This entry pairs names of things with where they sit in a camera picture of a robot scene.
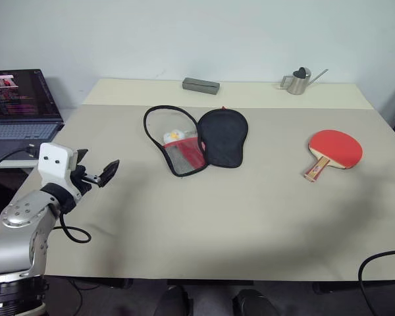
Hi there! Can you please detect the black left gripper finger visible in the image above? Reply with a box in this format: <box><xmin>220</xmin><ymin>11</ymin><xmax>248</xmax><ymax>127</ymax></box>
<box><xmin>75</xmin><ymin>148</ymin><xmax>90</xmax><ymax>165</ymax></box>
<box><xmin>97</xmin><ymin>159</ymin><xmax>120</xmax><ymax>189</ymax></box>

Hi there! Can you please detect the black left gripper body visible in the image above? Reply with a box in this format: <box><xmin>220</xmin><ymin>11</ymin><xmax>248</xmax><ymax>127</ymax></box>
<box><xmin>68</xmin><ymin>163</ymin><xmax>101</xmax><ymax>199</ymax></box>

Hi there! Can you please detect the red table tennis paddle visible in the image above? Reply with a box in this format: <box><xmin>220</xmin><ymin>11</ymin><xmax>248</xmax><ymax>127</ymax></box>
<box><xmin>303</xmin><ymin>128</ymin><xmax>364</xmax><ymax>182</ymax></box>

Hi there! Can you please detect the red black paddle case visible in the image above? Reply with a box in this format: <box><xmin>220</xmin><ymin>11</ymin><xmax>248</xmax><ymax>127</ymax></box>
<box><xmin>143</xmin><ymin>105</ymin><xmax>250</xmax><ymax>178</ymax></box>

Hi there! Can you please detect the white yellow plush charm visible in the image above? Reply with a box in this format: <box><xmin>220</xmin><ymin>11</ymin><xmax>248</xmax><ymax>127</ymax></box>
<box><xmin>163</xmin><ymin>129</ymin><xmax>186</xmax><ymax>144</ymax></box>

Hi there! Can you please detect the white side table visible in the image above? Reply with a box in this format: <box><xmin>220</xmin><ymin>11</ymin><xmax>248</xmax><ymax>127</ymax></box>
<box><xmin>0</xmin><ymin>159</ymin><xmax>38</xmax><ymax>170</ymax></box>

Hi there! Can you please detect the open dark laptop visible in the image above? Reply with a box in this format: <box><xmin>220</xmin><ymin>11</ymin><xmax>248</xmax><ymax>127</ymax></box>
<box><xmin>0</xmin><ymin>68</ymin><xmax>65</xmax><ymax>162</ymax></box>

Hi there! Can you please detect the grey rectangular box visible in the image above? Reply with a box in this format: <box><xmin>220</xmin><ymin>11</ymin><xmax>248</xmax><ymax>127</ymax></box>
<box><xmin>182</xmin><ymin>77</ymin><xmax>221</xmax><ymax>97</ymax></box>

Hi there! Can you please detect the small metal watering can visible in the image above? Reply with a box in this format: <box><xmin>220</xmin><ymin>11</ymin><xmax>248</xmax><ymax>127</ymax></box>
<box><xmin>280</xmin><ymin>66</ymin><xmax>330</xmax><ymax>96</ymax></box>

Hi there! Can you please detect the dark rounded shape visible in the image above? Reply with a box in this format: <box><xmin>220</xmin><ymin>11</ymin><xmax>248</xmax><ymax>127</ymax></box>
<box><xmin>155</xmin><ymin>285</ymin><xmax>190</xmax><ymax>316</ymax></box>
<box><xmin>231</xmin><ymin>288</ymin><xmax>278</xmax><ymax>316</ymax></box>

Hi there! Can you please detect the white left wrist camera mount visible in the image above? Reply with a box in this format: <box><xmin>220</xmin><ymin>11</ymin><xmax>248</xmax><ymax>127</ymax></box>
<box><xmin>38</xmin><ymin>142</ymin><xmax>83</xmax><ymax>189</ymax></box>

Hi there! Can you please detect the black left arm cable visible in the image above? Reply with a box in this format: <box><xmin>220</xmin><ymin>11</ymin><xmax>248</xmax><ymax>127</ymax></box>
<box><xmin>0</xmin><ymin>144</ymin><xmax>93</xmax><ymax>244</ymax></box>

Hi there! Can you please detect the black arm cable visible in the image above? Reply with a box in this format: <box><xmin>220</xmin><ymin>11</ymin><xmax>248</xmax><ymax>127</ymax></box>
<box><xmin>0</xmin><ymin>144</ymin><xmax>93</xmax><ymax>244</ymax></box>
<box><xmin>357</xmin><ymin>248</ymin><xmax>395</xmax><ymax>316</ymax></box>

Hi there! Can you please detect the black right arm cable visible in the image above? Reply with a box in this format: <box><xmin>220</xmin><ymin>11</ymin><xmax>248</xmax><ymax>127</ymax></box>
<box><xmin>357</xmin><ymin>248</ymin><xmax>395</xmax><ymax>316</ymax></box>

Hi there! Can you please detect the black table frame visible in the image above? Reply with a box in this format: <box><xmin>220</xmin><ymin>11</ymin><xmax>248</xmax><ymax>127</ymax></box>
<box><xmin>71</xmin><ymin>278</ymin><xmax>395</xmax><ymax>296</ymax></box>

